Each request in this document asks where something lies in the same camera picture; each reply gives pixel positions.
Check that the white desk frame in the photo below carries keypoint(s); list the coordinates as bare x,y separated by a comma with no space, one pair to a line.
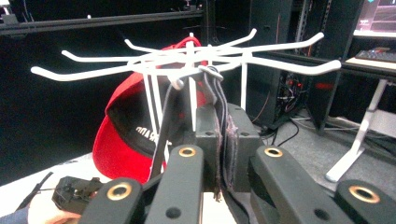
364,130

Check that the black computer tower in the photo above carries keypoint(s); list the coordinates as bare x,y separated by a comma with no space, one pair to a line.
271,77

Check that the computer monitor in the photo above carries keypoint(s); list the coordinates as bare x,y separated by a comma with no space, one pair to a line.
378,17

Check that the dark keyboard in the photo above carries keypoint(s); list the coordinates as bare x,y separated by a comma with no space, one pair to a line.
378,55

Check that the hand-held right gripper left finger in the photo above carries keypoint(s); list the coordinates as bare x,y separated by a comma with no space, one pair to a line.
183,180

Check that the black shelf beam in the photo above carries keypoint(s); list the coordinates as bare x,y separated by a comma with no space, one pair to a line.
93,22

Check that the red baseball cap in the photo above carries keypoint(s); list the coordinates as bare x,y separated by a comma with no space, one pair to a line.
121,155

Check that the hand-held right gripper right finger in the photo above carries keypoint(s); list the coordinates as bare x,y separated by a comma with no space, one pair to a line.
280,183

